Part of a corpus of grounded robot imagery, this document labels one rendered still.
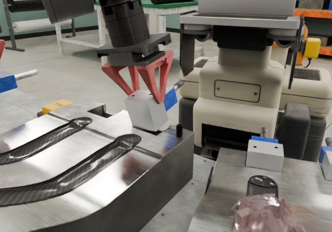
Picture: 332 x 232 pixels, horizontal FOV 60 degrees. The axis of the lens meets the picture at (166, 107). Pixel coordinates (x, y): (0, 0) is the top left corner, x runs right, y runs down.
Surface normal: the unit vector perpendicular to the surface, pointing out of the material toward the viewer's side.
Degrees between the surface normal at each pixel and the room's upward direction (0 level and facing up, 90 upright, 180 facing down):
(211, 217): 9
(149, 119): 99
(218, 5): 90
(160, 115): 80
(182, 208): 0
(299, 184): 0
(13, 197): 29
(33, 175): 15
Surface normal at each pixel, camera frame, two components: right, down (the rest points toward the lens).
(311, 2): -0.73, 0.27
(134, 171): -0.04, -0.90
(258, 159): -0.31, 0.37
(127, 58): -0.57, 0.47
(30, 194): 0.35, -0.93
